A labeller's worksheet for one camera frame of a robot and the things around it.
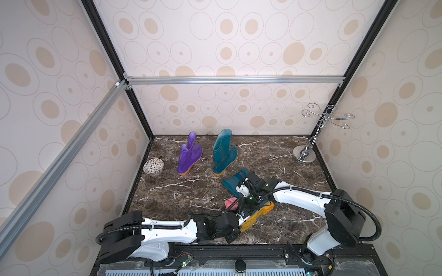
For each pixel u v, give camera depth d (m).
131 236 0.41
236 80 0.92
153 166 1.02
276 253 0.75
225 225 0.58
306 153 1.22
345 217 0.44
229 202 0.84
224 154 0.87
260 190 0.63
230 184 0.95
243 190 0.78
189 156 0.78
